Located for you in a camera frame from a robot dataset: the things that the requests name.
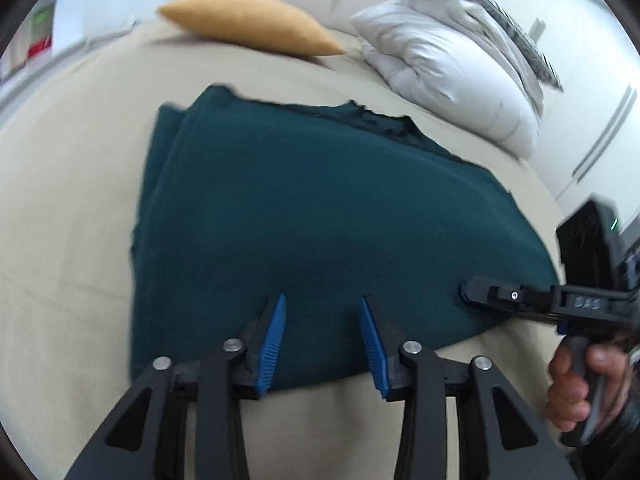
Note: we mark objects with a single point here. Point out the white duvet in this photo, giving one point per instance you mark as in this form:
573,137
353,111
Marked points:
450,70

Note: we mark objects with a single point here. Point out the red box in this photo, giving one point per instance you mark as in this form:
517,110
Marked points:
40,47

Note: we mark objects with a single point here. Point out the bed with beige sheet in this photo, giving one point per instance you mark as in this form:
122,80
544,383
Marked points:
70,200

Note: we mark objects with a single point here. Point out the zebra striped pillow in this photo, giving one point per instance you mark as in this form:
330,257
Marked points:
500,15

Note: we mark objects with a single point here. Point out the person's right hand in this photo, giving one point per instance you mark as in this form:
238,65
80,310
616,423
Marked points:
565,385

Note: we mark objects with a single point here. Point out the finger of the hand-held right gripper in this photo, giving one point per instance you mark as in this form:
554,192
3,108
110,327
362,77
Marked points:
500,296

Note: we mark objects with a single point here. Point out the green box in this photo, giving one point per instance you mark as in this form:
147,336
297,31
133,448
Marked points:
44,16

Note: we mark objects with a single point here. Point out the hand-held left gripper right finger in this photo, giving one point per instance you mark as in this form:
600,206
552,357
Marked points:
372,350

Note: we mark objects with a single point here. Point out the dark green sweater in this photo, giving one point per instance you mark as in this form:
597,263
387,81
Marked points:
310,220

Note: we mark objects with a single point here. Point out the white wardrobe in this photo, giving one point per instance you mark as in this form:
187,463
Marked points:
590,85

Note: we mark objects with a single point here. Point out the yellow pillow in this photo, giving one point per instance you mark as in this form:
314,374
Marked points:
250,22

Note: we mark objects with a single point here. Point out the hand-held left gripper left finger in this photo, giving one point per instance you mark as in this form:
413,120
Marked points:
270,350

